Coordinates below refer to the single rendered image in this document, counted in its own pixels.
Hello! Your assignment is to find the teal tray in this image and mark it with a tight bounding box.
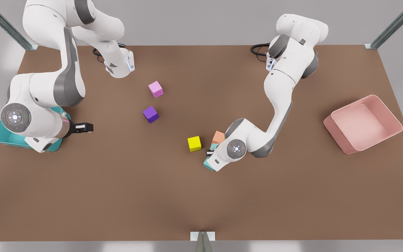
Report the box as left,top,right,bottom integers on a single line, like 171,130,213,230
0,106,72,153

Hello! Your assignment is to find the silver frame post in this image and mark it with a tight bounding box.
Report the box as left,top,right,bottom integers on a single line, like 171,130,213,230
0,0,38,51
365,0,403,50
190,231,216,252

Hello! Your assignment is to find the orange cube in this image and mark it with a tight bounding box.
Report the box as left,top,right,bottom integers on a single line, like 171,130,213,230
211,131,226,145

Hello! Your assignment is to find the pink tray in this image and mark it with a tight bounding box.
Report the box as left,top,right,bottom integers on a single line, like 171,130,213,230
323,94,403,155

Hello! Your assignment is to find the black cable loop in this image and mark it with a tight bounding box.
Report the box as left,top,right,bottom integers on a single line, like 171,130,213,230
250,43,271,64
92,43,127,64

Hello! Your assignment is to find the purple cube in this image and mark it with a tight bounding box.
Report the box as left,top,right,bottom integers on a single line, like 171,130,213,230
142,106,160,124

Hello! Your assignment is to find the pink cube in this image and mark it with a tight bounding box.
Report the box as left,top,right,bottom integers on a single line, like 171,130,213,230
148,81,164,98

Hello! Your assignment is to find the yellow cube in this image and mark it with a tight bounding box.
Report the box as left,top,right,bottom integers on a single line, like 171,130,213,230
188,136,202,152

